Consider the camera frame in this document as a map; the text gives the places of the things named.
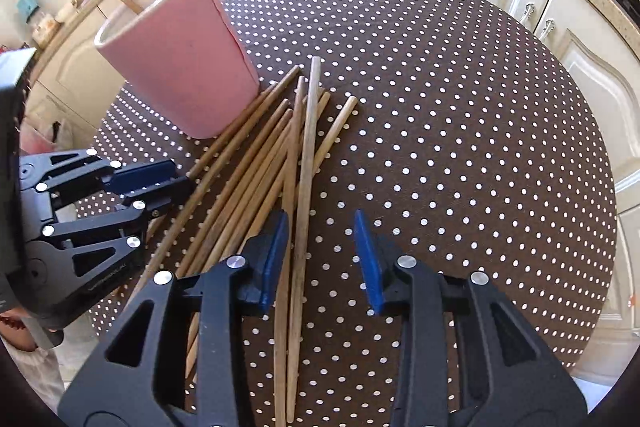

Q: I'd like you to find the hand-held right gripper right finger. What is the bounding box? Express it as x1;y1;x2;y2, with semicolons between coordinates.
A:
353;209;588;427

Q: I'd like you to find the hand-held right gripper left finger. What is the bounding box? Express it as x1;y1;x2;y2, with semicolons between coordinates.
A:
57;209;291;427

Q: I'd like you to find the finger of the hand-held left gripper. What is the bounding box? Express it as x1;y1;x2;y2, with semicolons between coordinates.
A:
19;149;177;208
30;178;197;308

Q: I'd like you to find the pile of wooden chopsticks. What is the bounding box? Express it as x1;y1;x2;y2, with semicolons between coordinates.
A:
115;56;360;427

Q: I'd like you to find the pink cup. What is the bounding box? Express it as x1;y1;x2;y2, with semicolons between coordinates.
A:
94;0;261;140

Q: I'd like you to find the glass jar with label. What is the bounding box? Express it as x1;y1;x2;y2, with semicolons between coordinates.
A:
31;10;61;45

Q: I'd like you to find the brown polka dot tablecloth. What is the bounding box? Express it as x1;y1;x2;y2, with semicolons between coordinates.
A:
75;0;618;427

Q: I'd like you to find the white clothing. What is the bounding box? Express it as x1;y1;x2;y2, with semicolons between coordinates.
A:
0;342;66;413

